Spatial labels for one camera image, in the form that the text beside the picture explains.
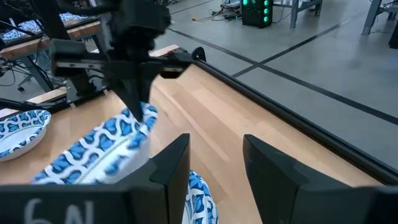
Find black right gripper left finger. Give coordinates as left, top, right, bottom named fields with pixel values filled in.
left=123, top=133, right=192, bottom=224

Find neighbouring wooden work table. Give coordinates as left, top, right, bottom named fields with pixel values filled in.
left=0, top=11, right=104, bottom=93

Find black aluminium table frame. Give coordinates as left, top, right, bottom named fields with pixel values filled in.
left=0, top=46, right=398, bottom=186

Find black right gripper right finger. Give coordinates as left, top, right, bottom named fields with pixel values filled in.
left=243, top=134, right=353, bottom=224

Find grey metal table legs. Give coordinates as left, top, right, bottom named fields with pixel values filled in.
left=361, top=0, right=398, bottom=36
left=273, top=0, right=323, bottom=29

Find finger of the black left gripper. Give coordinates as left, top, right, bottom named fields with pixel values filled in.
left=132, top=76, right=154, bottom=123
left=106, top=77, right=139, bottom=121

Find blue patterned paper bowl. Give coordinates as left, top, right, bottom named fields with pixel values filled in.
left=182, top=169, right=219, bottom=224
left=0, top=109, right=52, bottom=162
left=30, top=101, right=159, bottom=185

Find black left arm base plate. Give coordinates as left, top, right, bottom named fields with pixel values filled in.
left=64, top=79, right=107, bottom=105

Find floor cable tangle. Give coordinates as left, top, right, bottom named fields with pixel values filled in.
left=191, top=0, right=244, bottom=23

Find computer tower green fans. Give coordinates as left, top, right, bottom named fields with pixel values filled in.
left=241, top=0, right=274, bottom=29

